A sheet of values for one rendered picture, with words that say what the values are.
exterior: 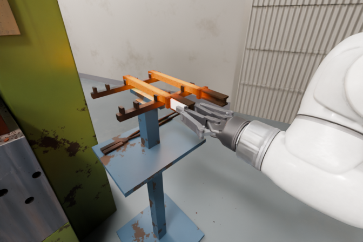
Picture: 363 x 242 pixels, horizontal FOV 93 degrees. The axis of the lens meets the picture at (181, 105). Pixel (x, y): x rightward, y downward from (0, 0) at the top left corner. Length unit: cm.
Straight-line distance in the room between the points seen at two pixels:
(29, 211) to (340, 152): 88
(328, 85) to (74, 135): 96
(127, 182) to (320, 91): 57
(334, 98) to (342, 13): 207
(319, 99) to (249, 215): 125
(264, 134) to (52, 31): 80
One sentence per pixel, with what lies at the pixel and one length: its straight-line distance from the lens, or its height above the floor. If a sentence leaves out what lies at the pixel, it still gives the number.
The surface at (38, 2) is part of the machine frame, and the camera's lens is 86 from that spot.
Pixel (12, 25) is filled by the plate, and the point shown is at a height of 121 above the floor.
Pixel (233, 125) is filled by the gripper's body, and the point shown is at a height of 104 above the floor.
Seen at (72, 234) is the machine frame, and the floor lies 39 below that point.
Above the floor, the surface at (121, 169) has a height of 75.
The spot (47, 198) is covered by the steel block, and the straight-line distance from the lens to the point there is 86.
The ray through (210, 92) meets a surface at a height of 102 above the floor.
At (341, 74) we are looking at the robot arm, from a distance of 33.
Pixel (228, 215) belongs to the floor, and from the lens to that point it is 146.
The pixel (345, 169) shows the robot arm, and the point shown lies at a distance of 33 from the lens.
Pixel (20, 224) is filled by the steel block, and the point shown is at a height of 61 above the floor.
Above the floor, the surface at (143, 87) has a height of 101.
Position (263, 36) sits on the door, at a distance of 233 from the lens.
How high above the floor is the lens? 124
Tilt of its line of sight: 27 degrees down
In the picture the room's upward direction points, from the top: straight up
